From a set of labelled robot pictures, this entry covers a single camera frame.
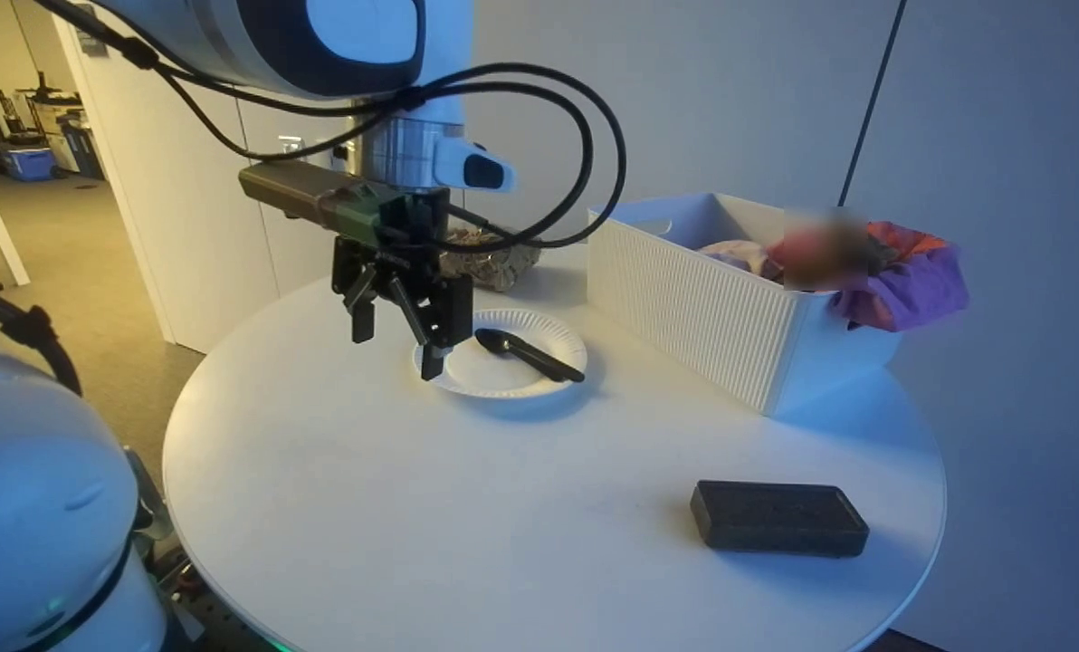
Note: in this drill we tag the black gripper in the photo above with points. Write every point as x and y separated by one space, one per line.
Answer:
411 235

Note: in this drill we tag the white ribbed plate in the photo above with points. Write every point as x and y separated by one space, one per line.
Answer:
499 372

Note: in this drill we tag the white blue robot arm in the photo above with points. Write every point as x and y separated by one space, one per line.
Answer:
252 36

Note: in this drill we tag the white ribbed basket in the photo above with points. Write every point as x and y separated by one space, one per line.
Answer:
696 314

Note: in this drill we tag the clear bag with brown contents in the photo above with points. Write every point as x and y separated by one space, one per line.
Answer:
505 262

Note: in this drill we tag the black spoon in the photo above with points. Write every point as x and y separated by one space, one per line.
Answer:
528 353

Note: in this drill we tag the white cabinet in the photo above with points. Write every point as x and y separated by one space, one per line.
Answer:
191 228

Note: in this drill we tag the pale pink cloth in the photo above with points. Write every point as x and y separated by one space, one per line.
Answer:
732 254

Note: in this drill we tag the red orange cloth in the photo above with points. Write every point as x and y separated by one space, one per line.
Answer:
795 254

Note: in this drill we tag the blue storage bin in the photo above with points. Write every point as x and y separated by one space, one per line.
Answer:
31 164

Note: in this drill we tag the black rectangular box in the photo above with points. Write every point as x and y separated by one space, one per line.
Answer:
780 520

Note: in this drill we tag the brown round item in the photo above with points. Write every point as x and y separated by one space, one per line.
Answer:
854 252

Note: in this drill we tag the purple cloth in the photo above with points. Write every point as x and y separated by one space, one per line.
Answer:
916 294

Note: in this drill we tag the thin black pole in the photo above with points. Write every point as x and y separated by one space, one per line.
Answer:
868 111

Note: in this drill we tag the olive wrist camera box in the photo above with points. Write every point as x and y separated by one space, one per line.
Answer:
300 194

